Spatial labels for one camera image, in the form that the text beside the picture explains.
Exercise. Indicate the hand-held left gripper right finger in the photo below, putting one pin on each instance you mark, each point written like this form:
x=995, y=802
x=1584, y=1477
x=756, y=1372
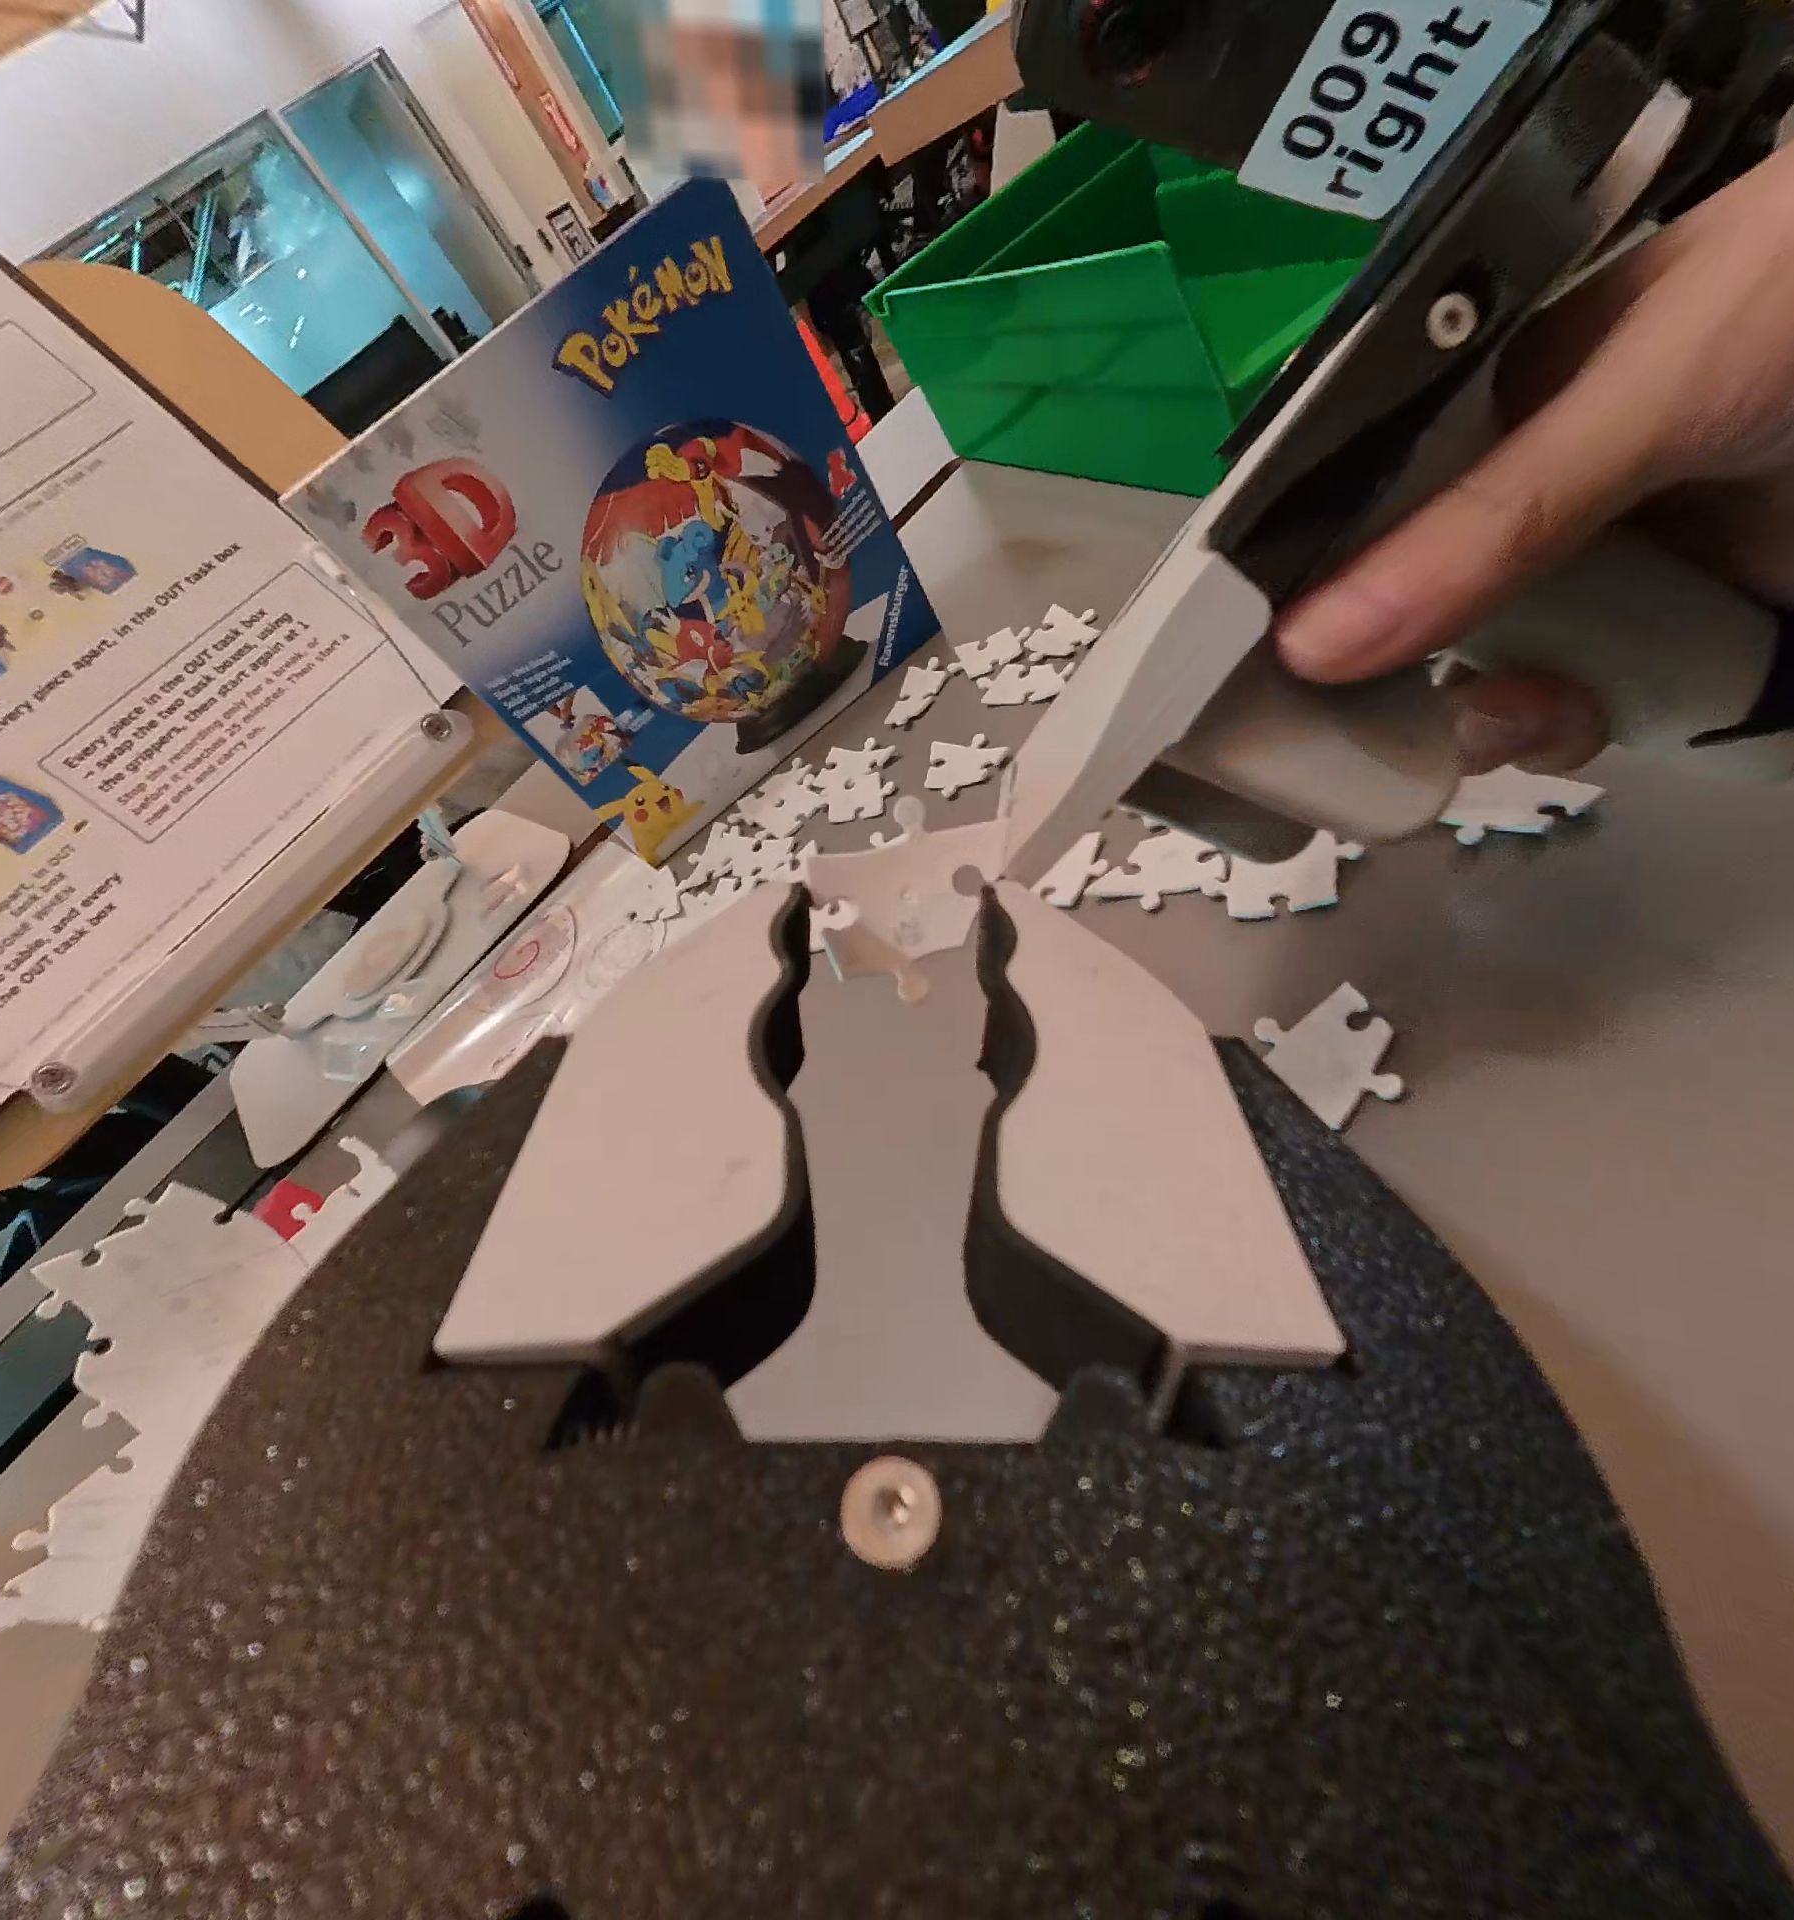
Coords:
x=1152, y=1184

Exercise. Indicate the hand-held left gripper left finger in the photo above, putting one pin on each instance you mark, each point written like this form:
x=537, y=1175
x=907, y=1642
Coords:
x=643, y=1169

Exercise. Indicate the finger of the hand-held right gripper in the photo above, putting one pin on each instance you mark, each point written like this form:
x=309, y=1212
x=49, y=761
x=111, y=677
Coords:
x=1137, y=705
x=1333, y=765

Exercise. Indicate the white puzzle piece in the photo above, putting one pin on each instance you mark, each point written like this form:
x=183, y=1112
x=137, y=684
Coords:
x=896, y=900

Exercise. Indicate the partly built puzzle ball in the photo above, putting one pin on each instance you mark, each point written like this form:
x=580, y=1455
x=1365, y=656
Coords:
x=163, y=1351

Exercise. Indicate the puzzle instruction leaflet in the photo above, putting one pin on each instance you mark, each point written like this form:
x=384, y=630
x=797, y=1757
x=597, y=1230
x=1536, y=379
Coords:
x=537, y=975

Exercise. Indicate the pile of white puzzle pieces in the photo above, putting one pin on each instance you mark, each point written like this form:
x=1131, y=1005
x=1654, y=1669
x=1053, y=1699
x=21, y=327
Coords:
x=837, y=779

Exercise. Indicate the blue puzzle box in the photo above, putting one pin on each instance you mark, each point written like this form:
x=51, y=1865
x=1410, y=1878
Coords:
x=627, y=523

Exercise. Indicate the person's right hand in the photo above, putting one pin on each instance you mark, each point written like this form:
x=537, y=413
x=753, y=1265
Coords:
x=1693, y=419

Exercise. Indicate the wooden background desk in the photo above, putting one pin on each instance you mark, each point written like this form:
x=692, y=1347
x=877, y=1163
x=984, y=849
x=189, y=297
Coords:
x=914, y=120

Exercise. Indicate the green plastic bin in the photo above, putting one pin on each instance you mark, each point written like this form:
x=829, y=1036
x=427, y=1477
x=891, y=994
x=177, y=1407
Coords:
x=1078, y=344

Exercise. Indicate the clear plastic packaging tray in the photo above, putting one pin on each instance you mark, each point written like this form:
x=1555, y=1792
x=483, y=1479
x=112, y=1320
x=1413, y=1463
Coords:
x=326, y=1080

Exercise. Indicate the red plastic case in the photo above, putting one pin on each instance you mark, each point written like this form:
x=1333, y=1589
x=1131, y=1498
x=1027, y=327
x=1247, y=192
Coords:
x=289, y=1208

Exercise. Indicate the printed task sheet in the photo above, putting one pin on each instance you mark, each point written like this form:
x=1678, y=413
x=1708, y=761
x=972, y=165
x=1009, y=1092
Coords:
x=163, y=676

